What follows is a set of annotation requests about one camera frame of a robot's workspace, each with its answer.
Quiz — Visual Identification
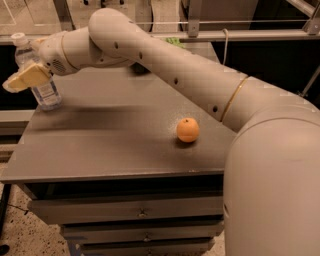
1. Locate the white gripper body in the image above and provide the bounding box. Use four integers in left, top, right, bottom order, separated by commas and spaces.
38, 31, 77, 76

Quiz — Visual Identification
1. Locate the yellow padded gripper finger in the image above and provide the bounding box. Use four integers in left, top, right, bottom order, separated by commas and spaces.
3, 63, 51, 93
31, 37, 48, 45

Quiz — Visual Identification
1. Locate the clear plastic water bottle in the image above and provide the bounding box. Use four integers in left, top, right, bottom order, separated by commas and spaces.
9, 33, 62, 111

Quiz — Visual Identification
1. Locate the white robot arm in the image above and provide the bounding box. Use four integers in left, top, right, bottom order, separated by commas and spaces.
1, 8, 320, 256

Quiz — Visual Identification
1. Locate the green snack bag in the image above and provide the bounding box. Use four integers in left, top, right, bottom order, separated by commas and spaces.
165, 37, 185, 49

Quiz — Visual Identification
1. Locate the grey drawer cabinet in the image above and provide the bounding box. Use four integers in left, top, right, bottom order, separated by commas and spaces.
1, 68, 234, 256

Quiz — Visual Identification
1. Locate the orange fruit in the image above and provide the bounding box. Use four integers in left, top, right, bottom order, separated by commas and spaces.
176, 118, 200, 143

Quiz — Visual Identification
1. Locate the metal railing frame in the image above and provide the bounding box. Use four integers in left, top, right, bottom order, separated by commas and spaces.
0, 0, 320, 44

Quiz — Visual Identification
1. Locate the white cable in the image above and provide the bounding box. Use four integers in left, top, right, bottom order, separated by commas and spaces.
221, 28, 230, 67

